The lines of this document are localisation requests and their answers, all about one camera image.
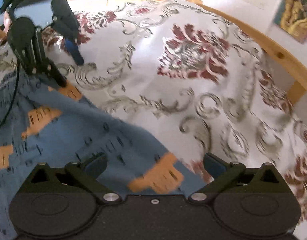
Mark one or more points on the wooden bed frame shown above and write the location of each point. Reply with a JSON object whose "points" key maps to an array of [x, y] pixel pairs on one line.
{"points": [[268, 45]]}

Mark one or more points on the white floral bedspread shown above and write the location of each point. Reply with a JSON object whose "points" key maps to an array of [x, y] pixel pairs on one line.
{"points": [[234, 123]]}

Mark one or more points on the yellow green wall poster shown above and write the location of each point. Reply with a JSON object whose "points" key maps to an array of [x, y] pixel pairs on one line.
{"points": [[291, 16]]}

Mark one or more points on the person's hand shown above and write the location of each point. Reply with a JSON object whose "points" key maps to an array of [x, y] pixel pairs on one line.
{"points": [[7, 22]]}

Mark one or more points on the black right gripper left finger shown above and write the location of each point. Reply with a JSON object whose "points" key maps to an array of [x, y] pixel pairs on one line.
{"points": [[84, 175]]}

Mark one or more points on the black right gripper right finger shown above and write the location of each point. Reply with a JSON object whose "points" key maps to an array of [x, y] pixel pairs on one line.
{"points": [[223, 174]]}

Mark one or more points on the blue orange patterned pants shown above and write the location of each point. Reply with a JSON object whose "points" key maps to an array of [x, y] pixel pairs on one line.
{"points": [[43, 123]]}

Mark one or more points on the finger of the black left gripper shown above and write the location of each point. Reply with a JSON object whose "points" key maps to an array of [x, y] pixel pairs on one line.
{"points": [[66, 24], [41, 57]]}

